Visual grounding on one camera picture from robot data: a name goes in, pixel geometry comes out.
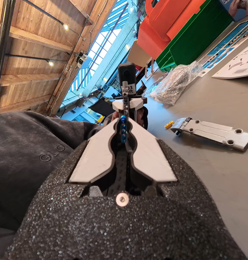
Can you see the person's left forearm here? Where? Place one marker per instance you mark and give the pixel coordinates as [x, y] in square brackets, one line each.
[99, 126]

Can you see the blue toy beam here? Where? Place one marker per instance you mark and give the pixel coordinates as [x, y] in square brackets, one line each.
[123, 130]

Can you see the black electronic device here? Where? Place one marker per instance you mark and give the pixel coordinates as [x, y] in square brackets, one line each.
[143, 87]

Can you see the yellow toy connector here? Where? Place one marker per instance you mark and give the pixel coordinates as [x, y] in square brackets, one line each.
[169, 124]

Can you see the black perforated chair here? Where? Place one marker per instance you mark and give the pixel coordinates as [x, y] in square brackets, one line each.
[119, 168]

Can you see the tan board on white stand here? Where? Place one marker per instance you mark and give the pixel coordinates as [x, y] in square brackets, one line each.
[136, 52]

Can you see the grey toy panel assembly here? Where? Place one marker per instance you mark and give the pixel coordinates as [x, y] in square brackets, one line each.
[213, 132]
[125, 95]

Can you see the toy robot kit box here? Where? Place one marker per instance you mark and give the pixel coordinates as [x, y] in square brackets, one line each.
[238, 8]

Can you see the white instruction booklet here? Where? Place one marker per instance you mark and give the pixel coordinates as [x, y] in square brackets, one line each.
[238, 67]

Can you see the ceiling spot lamp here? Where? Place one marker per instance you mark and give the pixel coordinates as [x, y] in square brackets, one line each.
[50, 63]
[65, 26]

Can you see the person's left hand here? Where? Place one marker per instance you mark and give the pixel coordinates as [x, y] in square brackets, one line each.
[139, 116]

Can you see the green storage bin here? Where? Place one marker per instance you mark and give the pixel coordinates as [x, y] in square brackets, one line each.
[187, 40]

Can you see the blue sticker sheet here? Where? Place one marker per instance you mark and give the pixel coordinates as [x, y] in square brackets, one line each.
[223, 46]

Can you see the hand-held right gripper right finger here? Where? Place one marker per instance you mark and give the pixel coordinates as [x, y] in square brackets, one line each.
[152, 162]

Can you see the clear plastic bag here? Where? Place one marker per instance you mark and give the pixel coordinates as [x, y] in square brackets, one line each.
[172, 85]

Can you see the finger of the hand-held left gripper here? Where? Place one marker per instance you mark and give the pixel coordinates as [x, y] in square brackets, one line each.
[117, 105]
[137, 104]

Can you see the white ceiling-mounted device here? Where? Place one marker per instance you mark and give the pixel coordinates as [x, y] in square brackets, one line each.
[82, 59]

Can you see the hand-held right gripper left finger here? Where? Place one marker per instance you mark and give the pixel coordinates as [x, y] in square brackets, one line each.
[93, 160]

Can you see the orange plastic container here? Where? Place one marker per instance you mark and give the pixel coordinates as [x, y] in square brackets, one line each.
[156, 26]

